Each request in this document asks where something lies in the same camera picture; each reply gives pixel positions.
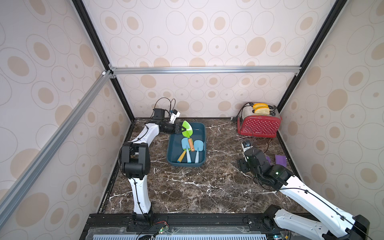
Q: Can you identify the green shovel orange handle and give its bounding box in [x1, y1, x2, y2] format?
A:
[182, 121, 195, 152]

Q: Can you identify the light blue shovel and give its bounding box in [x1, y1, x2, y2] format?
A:
[194, 140, 204, 164]
[181, 138, 192, 163]

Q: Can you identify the teal plastic storage box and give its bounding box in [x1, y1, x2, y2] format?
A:
[167, 122, 206, 168]

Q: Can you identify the green shovel yellow handle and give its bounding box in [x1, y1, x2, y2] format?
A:
[177, 150, 187, 163]

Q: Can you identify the purple shovel pink handle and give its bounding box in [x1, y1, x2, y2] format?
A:
[266, 156, 272, 164]
[275, 155, 288, 167]

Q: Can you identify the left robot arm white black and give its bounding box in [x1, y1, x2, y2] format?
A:
[118, 108, 181, 225]

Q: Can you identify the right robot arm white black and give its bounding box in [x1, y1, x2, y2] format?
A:
[239, 141, 370, 240]

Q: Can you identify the red polka dot toaster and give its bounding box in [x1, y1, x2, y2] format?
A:
[236, 103, 282, 138]

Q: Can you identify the yellow toast slice front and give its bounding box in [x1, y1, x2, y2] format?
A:
[253, 107, 270, 115]

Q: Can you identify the yellow toast slice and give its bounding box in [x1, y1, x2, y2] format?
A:
[253, 107, 270, 115]
[253, 103, 269, 109]

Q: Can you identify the yellow toast slice back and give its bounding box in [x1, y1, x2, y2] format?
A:
[253, 103, 269, 109]

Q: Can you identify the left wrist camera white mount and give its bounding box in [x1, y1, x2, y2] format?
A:
[169, 110, 181, 124]

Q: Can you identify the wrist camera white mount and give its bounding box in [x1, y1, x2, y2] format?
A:
[169, 110, 181, 124]
[242, 140, 253, 153]

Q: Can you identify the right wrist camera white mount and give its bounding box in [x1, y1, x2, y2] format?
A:
[242, 140, 253, 153]

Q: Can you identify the black toaster power cable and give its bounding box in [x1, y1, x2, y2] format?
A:
[232, 101, 254, 122]

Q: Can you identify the horizontal aluminium frame bar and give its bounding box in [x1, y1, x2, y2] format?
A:
[112, 66, 301, 75]

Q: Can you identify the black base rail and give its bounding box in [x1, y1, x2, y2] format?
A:
[79, 212, 339, 240]

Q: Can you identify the left diagonal aluminium frame bar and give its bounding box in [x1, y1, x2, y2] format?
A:
[1, 70, 113, 228]

